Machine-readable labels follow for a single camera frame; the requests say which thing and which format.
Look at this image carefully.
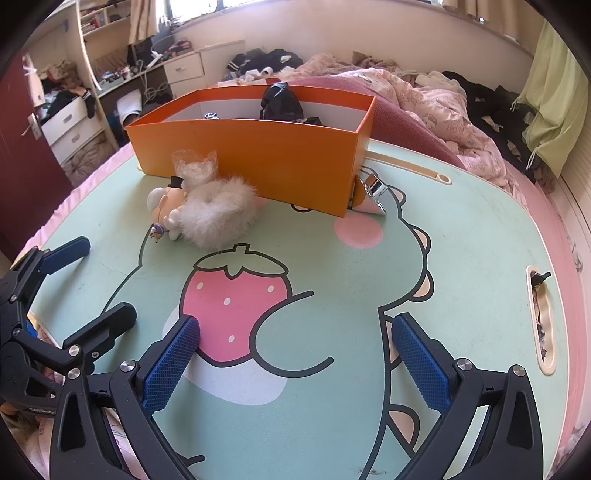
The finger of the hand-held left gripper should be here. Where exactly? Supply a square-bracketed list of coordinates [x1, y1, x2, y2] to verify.
[9, 235, 92, 302]
[11, 302, 138, 377]

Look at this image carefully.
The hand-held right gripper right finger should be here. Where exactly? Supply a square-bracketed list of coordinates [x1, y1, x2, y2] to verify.
[390, 313, 546, 480]

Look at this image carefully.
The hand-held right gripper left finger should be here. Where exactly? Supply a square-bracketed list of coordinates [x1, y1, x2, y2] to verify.
[48, 315, 206, 480]

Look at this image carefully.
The orange cardboard box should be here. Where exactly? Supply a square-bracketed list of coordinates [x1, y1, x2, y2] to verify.
[126, 84, 377, 217]

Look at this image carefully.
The green cartoon print desktop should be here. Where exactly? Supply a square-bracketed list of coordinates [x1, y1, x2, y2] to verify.
[9, 138, 580, 480]

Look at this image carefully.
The dark red door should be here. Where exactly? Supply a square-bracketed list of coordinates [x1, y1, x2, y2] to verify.
[0, 53, 75, 259]

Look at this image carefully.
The peach cartoon figurine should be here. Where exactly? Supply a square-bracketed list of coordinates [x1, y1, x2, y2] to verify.
[148, 176, 195, 241]

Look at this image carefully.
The white storage box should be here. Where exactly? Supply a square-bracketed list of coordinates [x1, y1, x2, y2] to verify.
[41, 99, 88, 144]
[51, 122, 105, 162]

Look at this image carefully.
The clear plastic bag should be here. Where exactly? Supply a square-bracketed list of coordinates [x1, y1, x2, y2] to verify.
[171, 148, 219, 190]

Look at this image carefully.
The white fluffy pom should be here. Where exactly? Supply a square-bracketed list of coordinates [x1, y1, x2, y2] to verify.
[178, 174, 260, 250]

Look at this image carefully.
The white paper roll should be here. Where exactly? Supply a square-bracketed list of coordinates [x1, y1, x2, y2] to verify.
[116, 89, 143, 126]

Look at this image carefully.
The chrome metal clip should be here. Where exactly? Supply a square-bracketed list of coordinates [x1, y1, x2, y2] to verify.
[358, 168, 391, 215]

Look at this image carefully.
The cream shelf unit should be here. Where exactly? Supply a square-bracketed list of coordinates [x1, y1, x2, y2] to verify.
[21, 0, 139, 185]

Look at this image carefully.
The cream bedside cabinet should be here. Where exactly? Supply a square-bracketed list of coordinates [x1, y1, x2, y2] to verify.
[164, 39, 245, 100]

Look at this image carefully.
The white slatted panel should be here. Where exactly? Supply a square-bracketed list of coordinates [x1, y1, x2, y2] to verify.
[551, 152, 591, 259]

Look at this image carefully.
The maroon pillow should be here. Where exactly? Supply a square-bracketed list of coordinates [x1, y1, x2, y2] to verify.
[277, 76, 467, 169]

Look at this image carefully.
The pink printed fluffy quilt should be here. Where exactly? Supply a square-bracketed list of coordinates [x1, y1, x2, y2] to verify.
[295, 53, 527, 199]

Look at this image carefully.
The black plastic bag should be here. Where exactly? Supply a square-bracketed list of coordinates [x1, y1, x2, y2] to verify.
[259, 82, 324, 126]

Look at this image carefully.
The black clothes heap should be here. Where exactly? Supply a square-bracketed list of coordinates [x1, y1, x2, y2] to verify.
[441, 69, 550, 185]

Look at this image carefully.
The black and white clothes pile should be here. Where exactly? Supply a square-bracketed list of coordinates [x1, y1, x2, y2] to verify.
[224, 48, 305, 84]

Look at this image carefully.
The light green hanging cloth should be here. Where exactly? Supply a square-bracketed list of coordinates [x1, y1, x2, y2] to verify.
[510, 21, 585, 181]

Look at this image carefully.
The beige curtain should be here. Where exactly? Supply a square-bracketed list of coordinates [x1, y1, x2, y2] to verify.
[455, 0, 546, 42]

